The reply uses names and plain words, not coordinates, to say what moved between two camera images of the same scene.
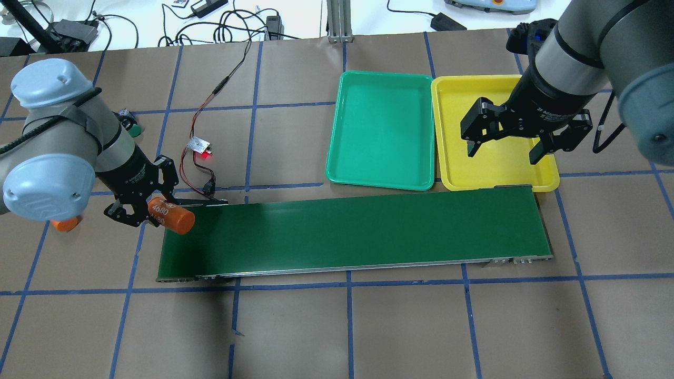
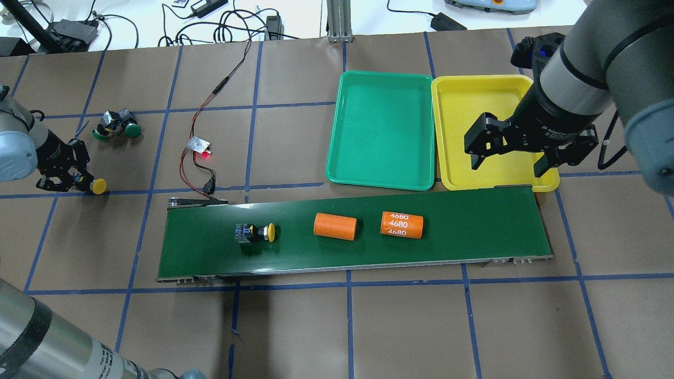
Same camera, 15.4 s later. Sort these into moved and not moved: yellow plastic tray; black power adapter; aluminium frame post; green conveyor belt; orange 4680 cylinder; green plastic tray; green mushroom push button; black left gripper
Moved: black left gripper; orange 4680 cylinder
Not moved: black power adapter; aluminium frame post; yellow plastic tray; green mushroom push button; green conveyor belt; green plastic tray
